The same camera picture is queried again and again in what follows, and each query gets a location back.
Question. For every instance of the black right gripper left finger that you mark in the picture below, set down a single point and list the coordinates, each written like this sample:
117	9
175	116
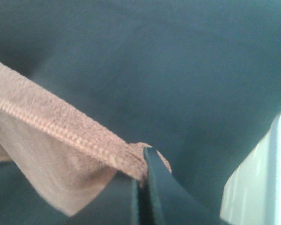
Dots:
117	204

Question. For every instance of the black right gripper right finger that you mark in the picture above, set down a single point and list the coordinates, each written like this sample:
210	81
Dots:
169	202

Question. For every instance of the brown microfibre towel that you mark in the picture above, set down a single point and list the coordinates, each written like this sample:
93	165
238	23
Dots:
68	157

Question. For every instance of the white basket with grey rim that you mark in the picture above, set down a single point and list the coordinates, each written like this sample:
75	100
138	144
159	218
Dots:
252	194

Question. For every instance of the black fabric table mat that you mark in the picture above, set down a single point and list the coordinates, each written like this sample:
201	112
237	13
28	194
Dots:
200	80

